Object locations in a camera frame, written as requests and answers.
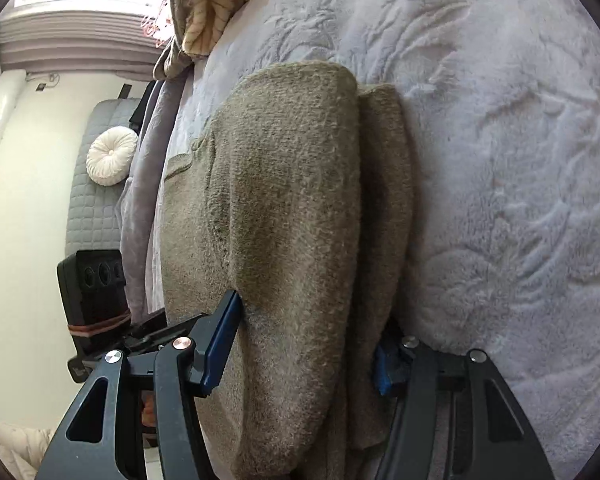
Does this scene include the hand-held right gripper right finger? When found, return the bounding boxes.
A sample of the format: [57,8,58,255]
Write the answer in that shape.
[372,330,557,480]

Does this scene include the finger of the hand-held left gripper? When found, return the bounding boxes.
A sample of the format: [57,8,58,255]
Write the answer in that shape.
[125,310,202,354]

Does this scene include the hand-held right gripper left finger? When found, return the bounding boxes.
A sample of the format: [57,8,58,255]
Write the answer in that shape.
[35,289,244,480]

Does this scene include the brown knit sweater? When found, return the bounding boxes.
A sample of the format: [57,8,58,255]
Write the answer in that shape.
[157,60,427,480]

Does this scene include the grey quilted mattress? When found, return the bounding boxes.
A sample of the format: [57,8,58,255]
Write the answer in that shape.
[65,97,149,262]

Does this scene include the grey plush blanket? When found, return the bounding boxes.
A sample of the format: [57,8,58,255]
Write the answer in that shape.
[120,77,192,322]

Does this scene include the white round cushion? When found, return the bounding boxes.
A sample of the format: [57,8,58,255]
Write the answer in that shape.
[86,127,140,187]

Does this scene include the white quilted bedding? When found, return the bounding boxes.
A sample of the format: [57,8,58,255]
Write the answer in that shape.
[0,419,57,480]

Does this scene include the grey-brown cloth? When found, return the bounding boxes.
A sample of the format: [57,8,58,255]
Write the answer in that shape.
[152,35,197,82]

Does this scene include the grey pleated curtain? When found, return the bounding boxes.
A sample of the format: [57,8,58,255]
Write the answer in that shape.
[0,0,175,82]

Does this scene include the red patterned cloth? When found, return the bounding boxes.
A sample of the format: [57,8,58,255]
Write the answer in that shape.
[140,0,179,52]

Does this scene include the white fleece blanket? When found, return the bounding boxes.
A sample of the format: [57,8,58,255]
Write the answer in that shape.
[145,0,600,480]

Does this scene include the cream striped blanket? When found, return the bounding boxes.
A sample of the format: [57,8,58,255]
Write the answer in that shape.
[172,0,294,59]

